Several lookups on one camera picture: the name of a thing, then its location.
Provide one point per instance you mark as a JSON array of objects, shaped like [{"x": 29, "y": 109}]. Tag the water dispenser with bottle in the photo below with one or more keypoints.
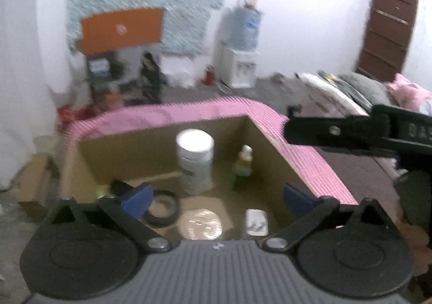
[{"x": 238, "y": 53}]

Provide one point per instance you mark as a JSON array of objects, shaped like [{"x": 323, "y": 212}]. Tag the person's right hand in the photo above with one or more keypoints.
[{"x": 417, "y": 240}]

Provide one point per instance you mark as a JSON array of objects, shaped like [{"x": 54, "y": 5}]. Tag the red snack bag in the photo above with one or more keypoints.
[{"x": 68, "y": 115}]

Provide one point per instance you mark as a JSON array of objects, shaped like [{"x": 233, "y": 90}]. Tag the pink checkered tablecloth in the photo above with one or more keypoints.
[{"x": 306, "y": 161}]

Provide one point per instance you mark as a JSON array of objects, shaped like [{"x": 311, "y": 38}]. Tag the small wooden stool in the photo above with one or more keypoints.
[{"x": 38, "y": 186}]

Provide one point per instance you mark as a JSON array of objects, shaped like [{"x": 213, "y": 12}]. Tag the brown cardboard box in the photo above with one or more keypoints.
[{"x": 150, "y": 155}]

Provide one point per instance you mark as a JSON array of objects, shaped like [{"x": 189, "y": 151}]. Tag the white power adapter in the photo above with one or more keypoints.
[{"x": 256, "y": 223}]

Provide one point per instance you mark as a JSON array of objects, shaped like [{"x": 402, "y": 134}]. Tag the orange Philips box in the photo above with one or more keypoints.
[{"x": 113, "y": 42}]

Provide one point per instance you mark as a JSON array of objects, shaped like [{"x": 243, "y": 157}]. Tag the black electrical tape roll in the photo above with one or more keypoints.
[{"x": 164, "y": 209}]

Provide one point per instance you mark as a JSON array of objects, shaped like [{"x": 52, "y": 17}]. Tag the green dropper bottle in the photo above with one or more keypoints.
[{"x": 243, "y": 167}]

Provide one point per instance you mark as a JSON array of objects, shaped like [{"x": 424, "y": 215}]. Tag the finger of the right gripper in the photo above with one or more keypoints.
[{"x": 351, "y": 133}]

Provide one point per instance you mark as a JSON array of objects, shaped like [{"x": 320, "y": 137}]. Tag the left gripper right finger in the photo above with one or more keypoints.
[{"x": 310, "y": 212}]

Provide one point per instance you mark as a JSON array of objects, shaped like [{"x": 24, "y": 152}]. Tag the black cylinder tube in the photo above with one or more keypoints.
[{"x": 119, "y": 188}]

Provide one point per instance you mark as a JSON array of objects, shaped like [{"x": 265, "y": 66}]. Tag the white supplement bottle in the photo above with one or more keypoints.
[{"x": 195, "y": 151}]

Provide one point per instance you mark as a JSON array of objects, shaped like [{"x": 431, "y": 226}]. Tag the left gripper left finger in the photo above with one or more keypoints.
[{"x": 126, "y": 210}]

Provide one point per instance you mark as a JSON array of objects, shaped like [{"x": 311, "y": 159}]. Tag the gold lid cream jar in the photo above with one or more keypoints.
[{"x": 199, "y": 224}]

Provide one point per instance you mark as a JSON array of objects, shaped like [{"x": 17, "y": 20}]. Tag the red fire extinguisher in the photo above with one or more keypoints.
[{"x": 209, "y": 79}]

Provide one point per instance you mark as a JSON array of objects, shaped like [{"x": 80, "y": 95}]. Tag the brown wooden door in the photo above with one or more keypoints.
[{"x": 387, "y": 38}]

